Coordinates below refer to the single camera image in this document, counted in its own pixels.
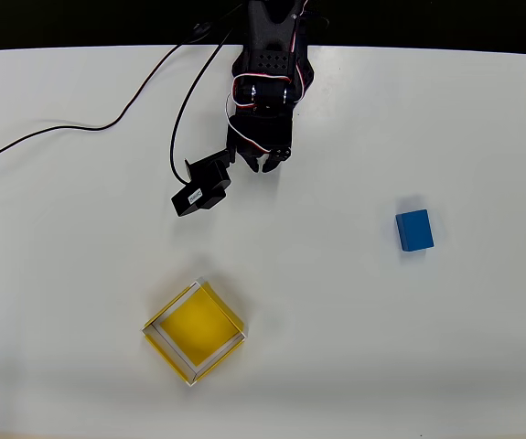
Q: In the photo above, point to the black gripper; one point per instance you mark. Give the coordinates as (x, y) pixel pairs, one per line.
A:
(259, 145)

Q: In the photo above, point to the blue cube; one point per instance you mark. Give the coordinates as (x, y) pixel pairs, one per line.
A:
(414, 230)

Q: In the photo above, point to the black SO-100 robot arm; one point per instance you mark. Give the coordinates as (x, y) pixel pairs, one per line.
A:
(269, 41)

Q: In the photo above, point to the yellow square tray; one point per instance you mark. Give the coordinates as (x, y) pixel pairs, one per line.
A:
(196, 331)

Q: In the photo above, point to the black camera on gripper mount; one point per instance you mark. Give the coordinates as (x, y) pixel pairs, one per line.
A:
(203, 187)

